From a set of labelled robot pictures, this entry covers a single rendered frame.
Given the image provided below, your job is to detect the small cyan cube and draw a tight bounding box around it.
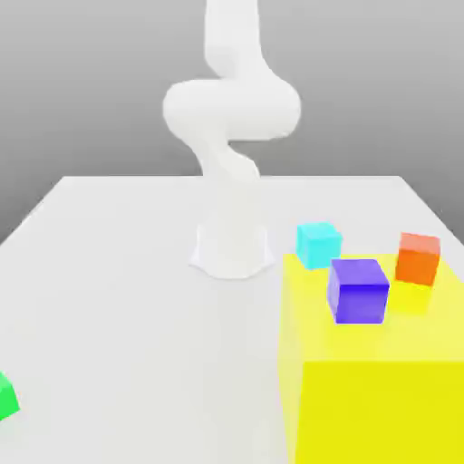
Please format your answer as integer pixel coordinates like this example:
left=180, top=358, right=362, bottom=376
left=295, top=221, right=343, bottom=271

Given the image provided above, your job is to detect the small purple cube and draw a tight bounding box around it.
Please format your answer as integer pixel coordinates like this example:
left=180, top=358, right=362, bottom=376
left=326, top=257, right=392, bottom=325

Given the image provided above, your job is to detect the small orange cube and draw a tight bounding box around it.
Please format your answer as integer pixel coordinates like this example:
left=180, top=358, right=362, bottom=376
left=394, top=232, right=442, bottom=287

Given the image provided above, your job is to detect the small green cube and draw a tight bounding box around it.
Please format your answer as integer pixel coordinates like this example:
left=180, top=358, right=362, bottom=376
left=0, top=371, right=22, bottom=422

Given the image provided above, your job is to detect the large yellow box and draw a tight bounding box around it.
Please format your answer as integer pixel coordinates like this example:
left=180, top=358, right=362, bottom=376
left=277, top=252, right=464, bottom=464

